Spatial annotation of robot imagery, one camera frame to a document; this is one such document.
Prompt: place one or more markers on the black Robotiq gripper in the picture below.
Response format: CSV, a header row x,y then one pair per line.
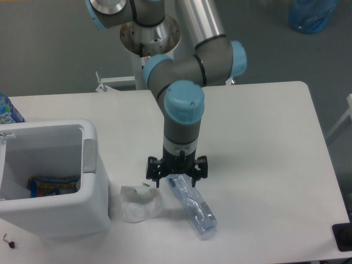
x,y
177,159

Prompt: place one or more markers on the crushed clear plastic bottle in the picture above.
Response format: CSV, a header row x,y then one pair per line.
x,y
194,205

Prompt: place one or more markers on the white paper wrapper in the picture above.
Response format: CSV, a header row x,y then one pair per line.
x,y
140,203

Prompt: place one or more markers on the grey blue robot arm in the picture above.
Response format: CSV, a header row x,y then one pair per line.
x,y
177,85

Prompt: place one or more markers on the white plastic trash can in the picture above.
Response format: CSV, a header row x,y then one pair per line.
x,y
60,148

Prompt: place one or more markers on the colourful snack wrapper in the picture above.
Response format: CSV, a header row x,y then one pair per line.
x,y
42,186

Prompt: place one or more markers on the blue labelled bottle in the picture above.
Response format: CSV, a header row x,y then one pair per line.
x,y
9,114

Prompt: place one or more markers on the black device at edge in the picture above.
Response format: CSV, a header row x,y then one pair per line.
x,y
342,234

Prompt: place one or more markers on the blue plastic bag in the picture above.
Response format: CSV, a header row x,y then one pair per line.
x,y
311,17

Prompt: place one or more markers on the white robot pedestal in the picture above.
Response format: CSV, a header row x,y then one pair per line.
x,y
215,58

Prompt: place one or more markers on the white furniture frame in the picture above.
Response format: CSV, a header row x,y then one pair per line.
x,y
342,123

